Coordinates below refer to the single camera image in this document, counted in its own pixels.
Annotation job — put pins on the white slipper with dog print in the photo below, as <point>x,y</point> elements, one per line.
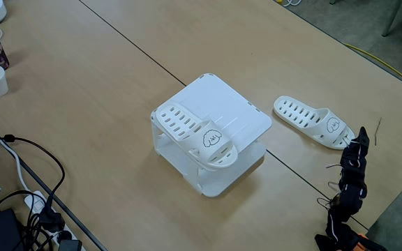
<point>321,130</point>
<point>199,146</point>

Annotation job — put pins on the white plastic shoe rack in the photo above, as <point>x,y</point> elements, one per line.
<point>236,104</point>

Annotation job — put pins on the grey chair leg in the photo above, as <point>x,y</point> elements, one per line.
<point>391,21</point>

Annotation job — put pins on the black plug adapter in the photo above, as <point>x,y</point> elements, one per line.
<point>70,245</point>

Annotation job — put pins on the black plug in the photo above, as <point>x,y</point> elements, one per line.
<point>51,221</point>

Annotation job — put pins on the white power strip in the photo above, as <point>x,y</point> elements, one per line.
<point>35,204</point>

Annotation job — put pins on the black power adapter brick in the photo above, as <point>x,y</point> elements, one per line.
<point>2,230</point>

